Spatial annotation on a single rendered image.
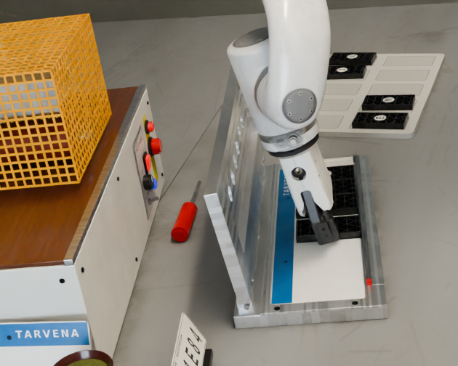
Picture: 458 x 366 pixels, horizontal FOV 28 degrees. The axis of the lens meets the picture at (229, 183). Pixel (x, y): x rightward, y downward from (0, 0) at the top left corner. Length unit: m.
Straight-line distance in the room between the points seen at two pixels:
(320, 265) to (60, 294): 0.39
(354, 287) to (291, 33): 0.37
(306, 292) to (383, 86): 0.74
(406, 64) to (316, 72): 0.88
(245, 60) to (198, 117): 0.72
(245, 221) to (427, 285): 0.27
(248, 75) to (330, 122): 0.59
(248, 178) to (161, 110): 0.58
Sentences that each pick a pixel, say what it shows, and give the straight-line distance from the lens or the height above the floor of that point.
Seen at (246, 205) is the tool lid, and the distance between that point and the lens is 1.36.
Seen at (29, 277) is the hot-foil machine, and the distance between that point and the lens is 1.13.
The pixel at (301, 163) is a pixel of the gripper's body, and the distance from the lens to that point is 1.25.
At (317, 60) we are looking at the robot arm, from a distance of 1.15.
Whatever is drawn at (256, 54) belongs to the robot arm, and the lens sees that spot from 1.20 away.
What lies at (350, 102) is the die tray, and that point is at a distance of 1.86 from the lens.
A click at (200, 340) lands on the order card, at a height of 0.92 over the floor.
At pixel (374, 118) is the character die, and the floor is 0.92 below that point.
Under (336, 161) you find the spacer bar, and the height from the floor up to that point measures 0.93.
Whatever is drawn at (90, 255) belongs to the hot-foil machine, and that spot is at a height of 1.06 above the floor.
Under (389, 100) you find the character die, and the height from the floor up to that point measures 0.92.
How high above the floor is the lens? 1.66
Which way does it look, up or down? 28 degrees down
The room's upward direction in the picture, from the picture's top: 9 degrees counter-clockwise
